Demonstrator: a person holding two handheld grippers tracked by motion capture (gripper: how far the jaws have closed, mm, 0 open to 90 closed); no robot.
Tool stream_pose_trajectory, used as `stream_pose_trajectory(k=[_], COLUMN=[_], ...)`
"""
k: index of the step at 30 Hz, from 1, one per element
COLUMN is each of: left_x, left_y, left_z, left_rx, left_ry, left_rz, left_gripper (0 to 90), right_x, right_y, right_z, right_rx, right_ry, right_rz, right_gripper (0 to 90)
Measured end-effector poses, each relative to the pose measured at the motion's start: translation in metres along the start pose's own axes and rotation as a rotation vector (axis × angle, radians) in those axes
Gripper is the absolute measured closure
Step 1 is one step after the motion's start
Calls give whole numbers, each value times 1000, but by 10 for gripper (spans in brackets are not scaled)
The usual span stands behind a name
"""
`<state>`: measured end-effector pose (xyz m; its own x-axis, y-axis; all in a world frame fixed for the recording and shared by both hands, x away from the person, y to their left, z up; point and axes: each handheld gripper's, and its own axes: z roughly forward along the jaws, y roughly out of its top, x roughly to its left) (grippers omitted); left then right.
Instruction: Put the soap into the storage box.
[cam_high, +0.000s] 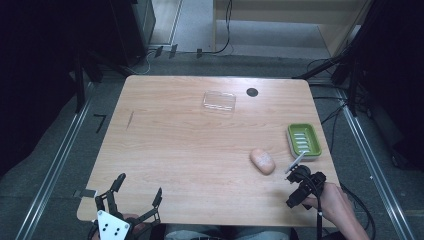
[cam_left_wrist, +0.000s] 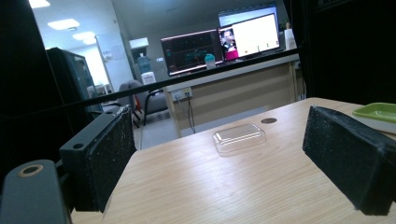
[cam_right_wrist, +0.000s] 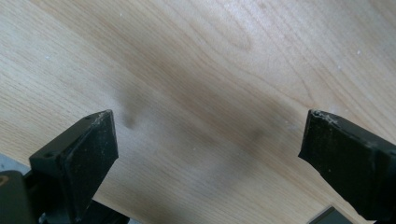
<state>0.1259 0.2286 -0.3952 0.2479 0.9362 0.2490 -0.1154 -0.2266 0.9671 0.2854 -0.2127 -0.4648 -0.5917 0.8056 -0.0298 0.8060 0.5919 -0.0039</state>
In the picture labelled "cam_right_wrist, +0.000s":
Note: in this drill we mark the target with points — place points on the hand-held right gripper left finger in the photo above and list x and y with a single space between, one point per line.
79 161

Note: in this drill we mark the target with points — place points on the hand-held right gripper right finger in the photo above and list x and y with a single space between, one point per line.
351 165

